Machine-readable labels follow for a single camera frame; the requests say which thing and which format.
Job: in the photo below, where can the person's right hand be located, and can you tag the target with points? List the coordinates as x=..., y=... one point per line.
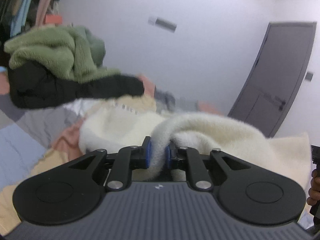
x=314, y=191

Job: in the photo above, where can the colourful patchwork bed cover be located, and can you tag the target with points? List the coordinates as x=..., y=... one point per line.
x=34, y=141

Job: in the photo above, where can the grey wall switch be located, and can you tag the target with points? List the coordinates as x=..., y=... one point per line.
x=309, y=76

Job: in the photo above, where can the hanging clothes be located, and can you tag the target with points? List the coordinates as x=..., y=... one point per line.
x=16, y=13

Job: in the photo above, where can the green fleece garment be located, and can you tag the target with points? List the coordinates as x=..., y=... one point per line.
x=70, y=53

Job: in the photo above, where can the cream fluffy garment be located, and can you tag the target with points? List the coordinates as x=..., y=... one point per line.
x=117, y=123

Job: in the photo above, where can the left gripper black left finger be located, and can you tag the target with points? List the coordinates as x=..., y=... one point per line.
x=71, y=191

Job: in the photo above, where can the black door handle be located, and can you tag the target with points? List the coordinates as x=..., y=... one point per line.
x=281, y=102

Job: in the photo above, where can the grey door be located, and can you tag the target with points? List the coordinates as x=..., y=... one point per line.
x=278, y=70

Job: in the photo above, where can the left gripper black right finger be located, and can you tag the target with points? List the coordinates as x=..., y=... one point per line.
x=245, y=191

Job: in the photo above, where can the black garment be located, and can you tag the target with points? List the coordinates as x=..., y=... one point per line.
x=32, y=86

